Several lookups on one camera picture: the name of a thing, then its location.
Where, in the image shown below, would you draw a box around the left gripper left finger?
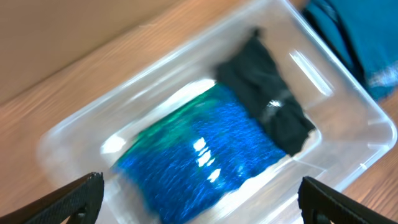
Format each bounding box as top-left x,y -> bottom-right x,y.
1,172 -> 104,224

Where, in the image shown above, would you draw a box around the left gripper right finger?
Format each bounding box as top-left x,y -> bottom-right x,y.
298,176 -> 397,224

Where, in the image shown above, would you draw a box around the blue green sequin cloth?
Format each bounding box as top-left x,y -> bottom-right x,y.
114,84 -> 285,223

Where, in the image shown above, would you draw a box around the black cloth with grey band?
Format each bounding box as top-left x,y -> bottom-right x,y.
216,28 -> 315,156

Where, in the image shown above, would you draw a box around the clear plastic storage bin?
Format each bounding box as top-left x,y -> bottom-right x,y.
37,1 -> 397,223

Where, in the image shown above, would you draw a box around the folded blue denim jeans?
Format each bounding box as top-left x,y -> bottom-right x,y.
302,0 -> 397,101

